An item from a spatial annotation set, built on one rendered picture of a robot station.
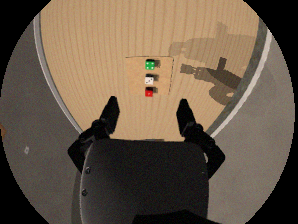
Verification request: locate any dark red die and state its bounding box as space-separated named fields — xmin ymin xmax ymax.
xmin=145 ymin=87 xmax=153 ymax=97

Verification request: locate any green die with white pips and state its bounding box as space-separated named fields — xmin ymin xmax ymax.
xmin=145 ymin=59 xmax=155 ymax=70

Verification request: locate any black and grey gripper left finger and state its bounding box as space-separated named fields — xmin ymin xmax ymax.
xmin=67 ymin=96 xmax=120 ymax=174

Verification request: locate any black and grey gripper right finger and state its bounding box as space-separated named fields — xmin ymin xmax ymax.
xmin=176 ymin=98 xmax=225 ymax=179

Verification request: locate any tan textured mat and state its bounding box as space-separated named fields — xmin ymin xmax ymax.
xmin=126 ymin=56 xmax=173 ymax=95

